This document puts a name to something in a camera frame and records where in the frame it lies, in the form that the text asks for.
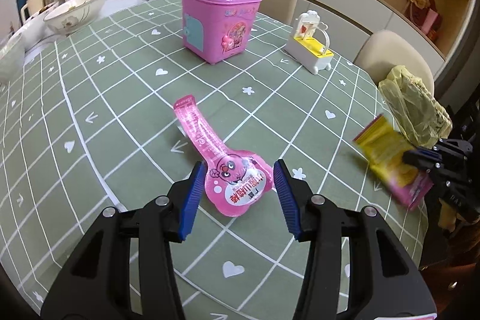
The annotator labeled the pink yellow snack bag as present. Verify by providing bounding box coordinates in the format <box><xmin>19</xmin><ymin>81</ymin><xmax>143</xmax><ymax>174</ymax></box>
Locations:
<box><xmin>354</xmin><ymin>115</ymin><xmax>433</xmax><ymax>210</ymax></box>

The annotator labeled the near beige chair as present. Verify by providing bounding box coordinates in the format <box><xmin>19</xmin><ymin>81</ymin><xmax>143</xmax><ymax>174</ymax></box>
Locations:
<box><xmin>353</xmin><ymin>30</ymin><xmax>434</xmax><ymax>94</ymax></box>

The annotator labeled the green grid tablecloth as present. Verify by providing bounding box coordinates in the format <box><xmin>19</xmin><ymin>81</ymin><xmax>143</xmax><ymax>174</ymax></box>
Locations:
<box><xmin>0</xmin><ymin>0</ymin><xmax>431</xmax><ymax>320</ymax></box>

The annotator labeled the red gift bag bouquet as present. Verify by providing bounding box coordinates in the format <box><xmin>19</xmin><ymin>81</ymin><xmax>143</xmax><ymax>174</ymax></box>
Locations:
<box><xmin>403</xmin><ymin>0</ymin><xmax>443</xmax><ymax>42</ymax></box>

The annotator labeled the white yellow toy box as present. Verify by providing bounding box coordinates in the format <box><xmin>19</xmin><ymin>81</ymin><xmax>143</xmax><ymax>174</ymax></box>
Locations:
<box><xmin>285</xmin><ymin>10</ymin><xmax>334</xmax><ymax>75</ymax></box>

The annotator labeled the small white bowl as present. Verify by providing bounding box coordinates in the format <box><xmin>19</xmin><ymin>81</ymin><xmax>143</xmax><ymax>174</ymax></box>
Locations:
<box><xmin>0</xmin><ymin>33</ymin><xmax>25</xmax><ymax>84</ymax></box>

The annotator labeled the white rectangular dish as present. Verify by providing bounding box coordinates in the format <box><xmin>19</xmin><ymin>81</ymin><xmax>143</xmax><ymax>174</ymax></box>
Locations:
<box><xmin>12</xmin><ymin>2</ymin><xmax>59</xmax><ymax>52</ymax></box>

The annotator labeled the large white bowl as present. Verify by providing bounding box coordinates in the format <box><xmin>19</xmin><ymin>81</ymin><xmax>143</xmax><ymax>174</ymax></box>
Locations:
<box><xmin>43</xmin><ymin>0</ymin><xmax>106</xmax><ymax>36</ymax></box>

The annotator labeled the pink toy box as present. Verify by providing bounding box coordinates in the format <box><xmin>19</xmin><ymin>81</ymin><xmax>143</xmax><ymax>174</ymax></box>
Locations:
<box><xmin>181</xmin><ymin>0</ymin><xmax>262</xmax><ymax>64</ymax></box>

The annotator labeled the white mug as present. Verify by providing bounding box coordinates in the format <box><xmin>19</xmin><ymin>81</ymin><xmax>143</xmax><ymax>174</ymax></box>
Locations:
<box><xmin>20</xmin><ymin>0</ymin><xmax>44</xmax><ymax>23</ymax></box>

